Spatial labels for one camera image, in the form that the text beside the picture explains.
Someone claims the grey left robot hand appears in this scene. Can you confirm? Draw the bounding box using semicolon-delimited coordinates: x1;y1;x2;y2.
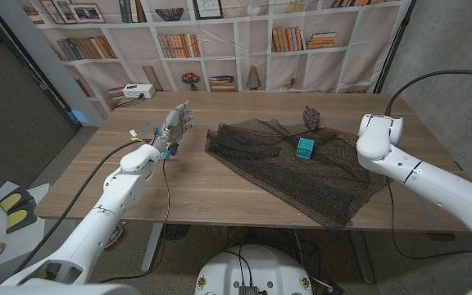
152;100;194;155

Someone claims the black mesh netting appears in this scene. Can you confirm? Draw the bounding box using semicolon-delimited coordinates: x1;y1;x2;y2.
204;118;388;229

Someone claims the teal cube block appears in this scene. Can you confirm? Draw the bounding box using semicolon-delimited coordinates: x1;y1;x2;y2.
295;137;315;161

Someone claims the white power strip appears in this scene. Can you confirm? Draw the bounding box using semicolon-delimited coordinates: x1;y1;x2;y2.
121;84;157;100

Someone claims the printed bookshelf backdrop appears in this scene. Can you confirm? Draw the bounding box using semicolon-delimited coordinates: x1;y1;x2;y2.
16;0;415;118

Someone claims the dark round floor object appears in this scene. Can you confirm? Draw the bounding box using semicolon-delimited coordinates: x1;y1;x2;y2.
164;224;192;241

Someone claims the white table leg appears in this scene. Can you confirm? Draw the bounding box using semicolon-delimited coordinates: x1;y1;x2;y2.
141;223;166;274

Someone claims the purple toy grape bunch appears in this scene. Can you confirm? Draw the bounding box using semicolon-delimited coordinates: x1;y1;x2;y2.
302;105;321;132

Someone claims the dark perforated partition panel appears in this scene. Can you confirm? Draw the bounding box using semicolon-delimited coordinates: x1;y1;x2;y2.
0;0;82;204

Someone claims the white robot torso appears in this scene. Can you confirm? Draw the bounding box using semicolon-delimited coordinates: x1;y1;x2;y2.
194;244;314;295

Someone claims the black and yellow foot pedal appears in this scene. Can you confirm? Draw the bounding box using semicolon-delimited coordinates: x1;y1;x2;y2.
0;186;39;234

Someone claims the white floor platform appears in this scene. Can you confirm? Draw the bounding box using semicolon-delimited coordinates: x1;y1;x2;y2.
0;181;51;274

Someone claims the grey table leg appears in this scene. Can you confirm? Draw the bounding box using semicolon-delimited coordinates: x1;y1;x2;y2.
348;229;375;284

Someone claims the black backdrop stand pole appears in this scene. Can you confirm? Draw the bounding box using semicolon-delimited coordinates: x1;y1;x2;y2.
373;0;417;94

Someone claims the black power strip cable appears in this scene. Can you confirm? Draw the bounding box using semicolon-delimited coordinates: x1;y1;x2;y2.
116;96;145;108

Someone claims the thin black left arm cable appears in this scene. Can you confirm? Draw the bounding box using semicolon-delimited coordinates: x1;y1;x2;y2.
96;159;172;284

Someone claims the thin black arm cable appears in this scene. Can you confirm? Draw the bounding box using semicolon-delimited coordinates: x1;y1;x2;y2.
96;159;172;284
385;178;472;260

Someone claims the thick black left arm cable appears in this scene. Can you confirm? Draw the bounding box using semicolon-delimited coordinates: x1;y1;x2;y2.
12;138;155;275

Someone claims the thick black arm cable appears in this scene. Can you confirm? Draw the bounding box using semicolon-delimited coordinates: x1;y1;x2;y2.
12;138;155;275
384;69;472;118

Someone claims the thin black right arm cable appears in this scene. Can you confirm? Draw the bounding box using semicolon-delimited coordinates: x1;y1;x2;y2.
385;178;472;260

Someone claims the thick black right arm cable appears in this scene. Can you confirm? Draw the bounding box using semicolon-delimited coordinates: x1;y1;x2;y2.
384;69;472;118

